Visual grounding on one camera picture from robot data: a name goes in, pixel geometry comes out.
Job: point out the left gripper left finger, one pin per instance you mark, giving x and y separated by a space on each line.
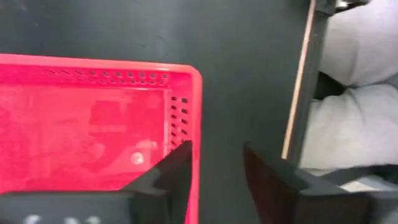
168 186

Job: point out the large red plastic basket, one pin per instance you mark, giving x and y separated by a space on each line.
93 124

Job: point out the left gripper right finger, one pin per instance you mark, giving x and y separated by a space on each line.
270 186

